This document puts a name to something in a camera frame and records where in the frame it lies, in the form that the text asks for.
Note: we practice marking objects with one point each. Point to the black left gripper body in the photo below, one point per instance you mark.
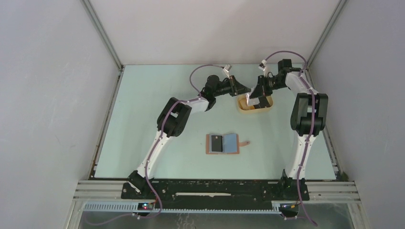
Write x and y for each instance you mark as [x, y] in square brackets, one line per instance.
[223, 89]

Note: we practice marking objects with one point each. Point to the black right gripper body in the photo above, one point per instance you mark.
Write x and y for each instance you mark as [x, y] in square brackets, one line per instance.
[268, 84]

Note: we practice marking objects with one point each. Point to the white striped credit card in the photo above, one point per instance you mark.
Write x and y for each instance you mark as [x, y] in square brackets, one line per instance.
[250, 101]

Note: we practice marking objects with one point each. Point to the orange leather card holder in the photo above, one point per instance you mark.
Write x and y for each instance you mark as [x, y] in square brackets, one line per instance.
[231, 144]

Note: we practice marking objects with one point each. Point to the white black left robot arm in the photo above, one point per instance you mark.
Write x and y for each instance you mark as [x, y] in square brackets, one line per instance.
[172, 122]

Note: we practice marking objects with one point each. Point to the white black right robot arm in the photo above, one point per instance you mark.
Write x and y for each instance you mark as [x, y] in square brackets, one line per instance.
[308, 117]

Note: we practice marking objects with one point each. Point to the black gold-lined credit card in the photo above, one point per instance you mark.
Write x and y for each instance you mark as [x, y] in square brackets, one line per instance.
[263, 102]

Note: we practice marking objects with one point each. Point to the beige oval tray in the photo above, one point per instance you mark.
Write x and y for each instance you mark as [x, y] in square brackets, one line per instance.
[245, 109]

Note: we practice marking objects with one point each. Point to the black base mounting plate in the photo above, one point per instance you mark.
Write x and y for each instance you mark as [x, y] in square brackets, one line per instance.
[216, 194]

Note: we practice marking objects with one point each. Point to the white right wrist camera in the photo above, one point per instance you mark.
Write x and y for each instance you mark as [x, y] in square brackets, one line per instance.
[263, 66]

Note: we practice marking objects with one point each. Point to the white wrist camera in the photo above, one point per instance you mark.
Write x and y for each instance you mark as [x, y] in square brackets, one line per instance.
[226, 70]
[263, 66]

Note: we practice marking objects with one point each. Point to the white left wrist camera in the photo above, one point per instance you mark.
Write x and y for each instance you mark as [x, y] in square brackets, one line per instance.
[226, 70]

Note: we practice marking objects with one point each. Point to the aluminium frame rail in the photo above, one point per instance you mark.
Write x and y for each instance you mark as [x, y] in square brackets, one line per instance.
[97, 24]

